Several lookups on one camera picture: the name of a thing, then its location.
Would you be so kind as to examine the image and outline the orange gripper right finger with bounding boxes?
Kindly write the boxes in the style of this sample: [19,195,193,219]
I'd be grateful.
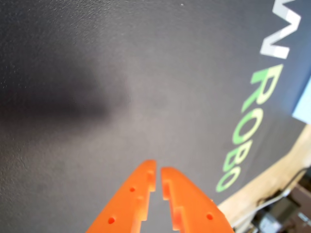
[160,166,235,233]

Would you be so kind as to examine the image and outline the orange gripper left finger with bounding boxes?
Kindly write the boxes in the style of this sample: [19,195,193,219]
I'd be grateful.
[86,159,157,233]

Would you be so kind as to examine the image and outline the white cardboard box bin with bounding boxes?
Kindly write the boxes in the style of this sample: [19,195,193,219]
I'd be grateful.
[291,77,311,125]

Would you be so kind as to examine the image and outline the dark grey WOWROBO mat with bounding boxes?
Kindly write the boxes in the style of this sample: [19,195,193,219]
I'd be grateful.
[0,0,311,233]

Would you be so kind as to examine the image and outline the grey cable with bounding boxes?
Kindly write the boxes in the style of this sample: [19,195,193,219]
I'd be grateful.
[257,188,292,212]

